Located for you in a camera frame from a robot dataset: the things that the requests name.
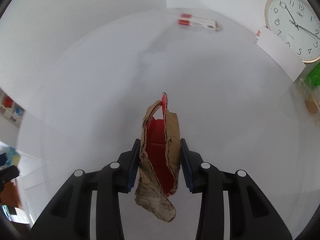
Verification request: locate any red torn cardboard piece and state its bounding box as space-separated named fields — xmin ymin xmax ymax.
xmin=135 ymin=93 xmax=181 ymax=223

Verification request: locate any yellow blue paper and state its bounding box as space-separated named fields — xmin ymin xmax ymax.
xmin=3 ymin=146 xmax=21 ymax=167

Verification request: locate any orange leather chair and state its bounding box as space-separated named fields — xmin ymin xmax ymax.
xmin=1 ymin=179 xmax=22 ymax=209

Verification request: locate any cream storage shelf cart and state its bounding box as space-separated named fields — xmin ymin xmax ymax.
xmin=0 ymin=89 xmax=25 ymax=128

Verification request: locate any green plastic bag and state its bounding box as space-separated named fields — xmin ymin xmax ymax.
xmin=306 ymin=63 xmax=320 ymax=89

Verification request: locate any white folded card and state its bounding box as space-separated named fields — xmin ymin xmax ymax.
xmin=256 ymin=27 xmax=305 ymax=82

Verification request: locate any red white small box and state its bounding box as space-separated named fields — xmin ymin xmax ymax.
xmin=177 ymin=13 xmax=220 ymax=31

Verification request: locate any round gold wall clock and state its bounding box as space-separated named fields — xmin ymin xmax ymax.
xmin=265 ymin=0 xmax=319 ymax=63

